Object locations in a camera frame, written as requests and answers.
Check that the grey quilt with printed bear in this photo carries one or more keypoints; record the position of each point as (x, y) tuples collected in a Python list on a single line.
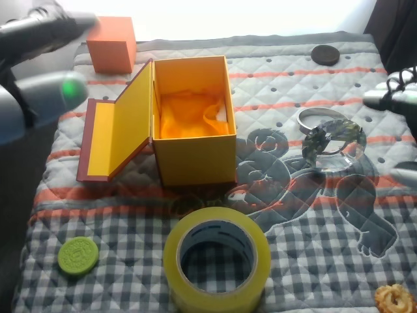
[(309, 261)]

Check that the yellow clear tape roll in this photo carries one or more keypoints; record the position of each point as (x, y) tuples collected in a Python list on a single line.
[(182, 287)]

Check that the yellow gift box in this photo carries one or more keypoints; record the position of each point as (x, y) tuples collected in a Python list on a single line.
[(195, 156)]

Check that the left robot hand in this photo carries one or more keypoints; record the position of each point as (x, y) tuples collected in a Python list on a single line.
[(49, 94)]

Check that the orange satin lining cloth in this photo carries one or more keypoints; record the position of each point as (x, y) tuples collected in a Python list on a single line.
[(182, 114)]

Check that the golden butter cookie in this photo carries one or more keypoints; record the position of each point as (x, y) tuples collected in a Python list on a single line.
[(389, 298)]

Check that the dark brown sandwich cookie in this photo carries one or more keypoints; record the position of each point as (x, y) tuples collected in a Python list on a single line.
[(325, 55)]

